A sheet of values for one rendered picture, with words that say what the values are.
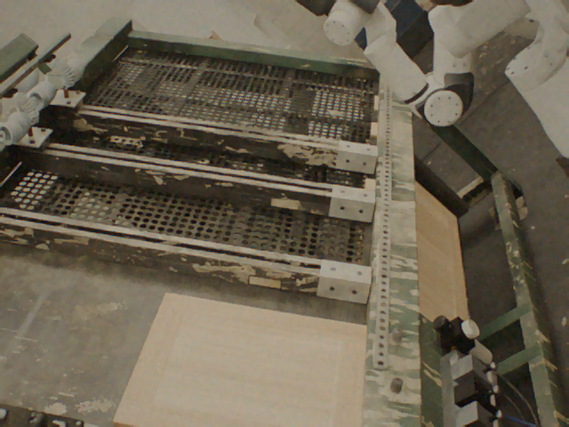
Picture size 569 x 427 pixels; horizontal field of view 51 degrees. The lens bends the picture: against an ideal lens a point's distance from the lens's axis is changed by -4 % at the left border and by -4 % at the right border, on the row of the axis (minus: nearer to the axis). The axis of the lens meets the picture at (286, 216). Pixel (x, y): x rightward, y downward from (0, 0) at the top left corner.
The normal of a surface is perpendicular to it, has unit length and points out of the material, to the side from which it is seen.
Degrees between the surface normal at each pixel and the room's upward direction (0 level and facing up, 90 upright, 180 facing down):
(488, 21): 105
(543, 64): 84
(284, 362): 54
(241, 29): 90
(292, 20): 90
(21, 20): 90
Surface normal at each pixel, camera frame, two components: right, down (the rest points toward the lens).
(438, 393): 0.65, -0.55
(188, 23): -0.02, 0.48
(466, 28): -0.02, 0.79
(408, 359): 0.08, -0.79
